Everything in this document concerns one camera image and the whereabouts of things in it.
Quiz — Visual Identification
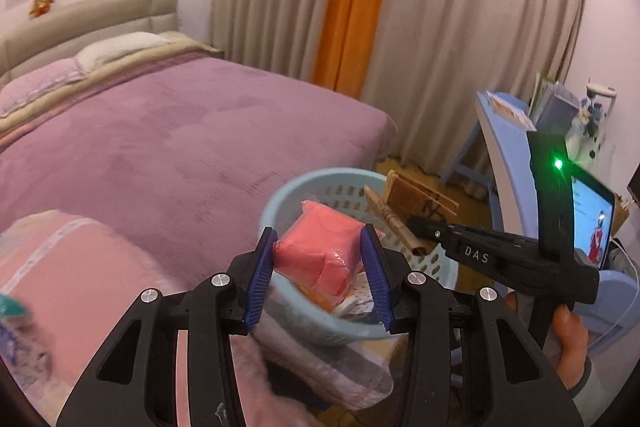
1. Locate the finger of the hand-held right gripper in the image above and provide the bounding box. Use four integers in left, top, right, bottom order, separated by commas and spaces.
405, 216, 504, 269
447, 223, 527, 243

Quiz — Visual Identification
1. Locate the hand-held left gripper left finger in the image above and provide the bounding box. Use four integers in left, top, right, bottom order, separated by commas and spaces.
56, 227, 279, 427

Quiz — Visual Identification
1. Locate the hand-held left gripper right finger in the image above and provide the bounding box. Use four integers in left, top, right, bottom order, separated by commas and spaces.
360, 223, 586, 427

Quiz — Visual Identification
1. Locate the white polka dot cloth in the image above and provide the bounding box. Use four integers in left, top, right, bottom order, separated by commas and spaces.
335, 274, 382, 321

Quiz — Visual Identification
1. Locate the orange plastic bag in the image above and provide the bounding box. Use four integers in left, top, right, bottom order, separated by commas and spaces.
300, 287, 347, 314

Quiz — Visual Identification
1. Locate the pink packet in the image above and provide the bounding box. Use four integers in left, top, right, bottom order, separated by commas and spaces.
272, 199, 386, 304

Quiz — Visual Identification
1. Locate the light blue plastic basket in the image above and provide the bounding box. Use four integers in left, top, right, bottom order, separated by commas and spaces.
260, 167, 459, 348

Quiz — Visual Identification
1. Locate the person's right forearm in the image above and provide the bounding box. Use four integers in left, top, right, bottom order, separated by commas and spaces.
569, 357, 597, 400

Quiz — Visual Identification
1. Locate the person's right hand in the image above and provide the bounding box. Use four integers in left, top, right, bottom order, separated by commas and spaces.
505, 292, 592, 391

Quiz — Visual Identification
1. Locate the tablet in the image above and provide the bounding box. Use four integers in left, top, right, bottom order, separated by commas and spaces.
567, 162, 617, 271

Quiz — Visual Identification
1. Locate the blue white desk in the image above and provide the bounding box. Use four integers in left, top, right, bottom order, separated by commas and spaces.
475, 89, 640, 358

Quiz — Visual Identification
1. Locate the wooden box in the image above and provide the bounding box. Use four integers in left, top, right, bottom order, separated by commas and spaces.
612, 194, 632, 238

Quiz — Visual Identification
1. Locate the blue stool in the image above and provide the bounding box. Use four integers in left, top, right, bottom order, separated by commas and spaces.
439, 119, 496, 190

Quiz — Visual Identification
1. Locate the small toy figure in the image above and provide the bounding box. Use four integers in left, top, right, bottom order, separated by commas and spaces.
574, 96, 607, 144

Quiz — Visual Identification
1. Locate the orange printed card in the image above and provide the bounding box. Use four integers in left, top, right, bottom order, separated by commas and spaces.
487, 92, 534, 130

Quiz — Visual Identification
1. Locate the white desk lamp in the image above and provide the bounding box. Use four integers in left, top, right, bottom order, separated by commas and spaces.
585, 78, 619, 100

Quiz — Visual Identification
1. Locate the purple bed blanket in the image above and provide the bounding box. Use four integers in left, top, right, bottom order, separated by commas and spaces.
0, 52, 399, 288

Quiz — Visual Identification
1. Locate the pink blanket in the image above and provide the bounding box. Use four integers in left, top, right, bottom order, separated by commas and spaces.
0, 209, 321, 427

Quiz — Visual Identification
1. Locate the beige quilt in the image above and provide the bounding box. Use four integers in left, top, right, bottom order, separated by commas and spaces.
0, 32, 222, 142

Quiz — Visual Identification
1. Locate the teal patterned packet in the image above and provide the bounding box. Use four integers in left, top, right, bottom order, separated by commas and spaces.
0, 294, 53, 383

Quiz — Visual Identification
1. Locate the orange curtain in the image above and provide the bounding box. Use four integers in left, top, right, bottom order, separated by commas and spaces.
312, 0, 402, 94

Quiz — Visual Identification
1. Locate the white patterned pillow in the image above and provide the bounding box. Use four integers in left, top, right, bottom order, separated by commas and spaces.
75, 32, 172, 70

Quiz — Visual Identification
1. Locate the purple pillow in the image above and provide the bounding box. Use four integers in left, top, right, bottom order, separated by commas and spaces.
0, 58, 87, 118

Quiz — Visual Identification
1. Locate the beige padded headboard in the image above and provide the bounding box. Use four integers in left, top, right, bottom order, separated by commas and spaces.
0, 0, 180, 78

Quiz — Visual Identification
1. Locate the white charging cable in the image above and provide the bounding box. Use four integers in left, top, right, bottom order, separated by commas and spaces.
590, 242, 640, 349

